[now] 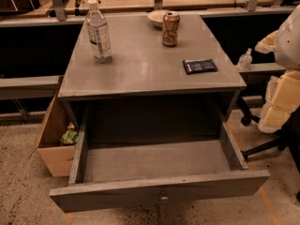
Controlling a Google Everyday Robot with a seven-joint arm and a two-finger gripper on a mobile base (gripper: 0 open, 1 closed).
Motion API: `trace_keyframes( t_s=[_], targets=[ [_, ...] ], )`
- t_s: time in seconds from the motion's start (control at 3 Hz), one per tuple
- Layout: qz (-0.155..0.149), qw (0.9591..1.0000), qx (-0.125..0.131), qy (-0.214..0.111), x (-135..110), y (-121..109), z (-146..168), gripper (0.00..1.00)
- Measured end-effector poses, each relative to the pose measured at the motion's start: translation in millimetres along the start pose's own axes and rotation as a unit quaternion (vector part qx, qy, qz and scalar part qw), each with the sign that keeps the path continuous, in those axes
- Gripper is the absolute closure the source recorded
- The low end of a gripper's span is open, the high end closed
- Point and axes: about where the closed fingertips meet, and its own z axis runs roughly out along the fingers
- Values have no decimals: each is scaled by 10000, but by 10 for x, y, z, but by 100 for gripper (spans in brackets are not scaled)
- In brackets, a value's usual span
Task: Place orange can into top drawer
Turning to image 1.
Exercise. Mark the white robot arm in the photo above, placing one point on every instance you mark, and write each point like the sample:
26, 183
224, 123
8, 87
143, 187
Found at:
282, 96

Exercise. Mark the green chip bag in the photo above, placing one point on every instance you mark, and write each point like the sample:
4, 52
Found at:
70, 137

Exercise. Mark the hand sanitizer bottle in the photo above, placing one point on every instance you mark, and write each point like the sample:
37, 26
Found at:
245, 60

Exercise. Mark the open grey top drawer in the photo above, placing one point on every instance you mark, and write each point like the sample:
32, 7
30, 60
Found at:
132, 155

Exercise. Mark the grey cabinet with top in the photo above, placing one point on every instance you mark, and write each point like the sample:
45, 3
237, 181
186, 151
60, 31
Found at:
143, 70

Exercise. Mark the white ceramic bowl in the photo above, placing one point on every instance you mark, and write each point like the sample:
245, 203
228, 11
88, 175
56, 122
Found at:
156, 17

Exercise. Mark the orange soda can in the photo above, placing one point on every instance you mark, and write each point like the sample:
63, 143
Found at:
170, 24

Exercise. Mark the dark blue snack packet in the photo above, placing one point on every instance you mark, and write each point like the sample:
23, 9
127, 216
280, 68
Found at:
199, 66

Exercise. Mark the cardboard box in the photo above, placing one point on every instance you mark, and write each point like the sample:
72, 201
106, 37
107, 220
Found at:
57, 157

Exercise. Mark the clear plastic water bottle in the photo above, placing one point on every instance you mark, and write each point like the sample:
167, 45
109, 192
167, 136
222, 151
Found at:
98, 32

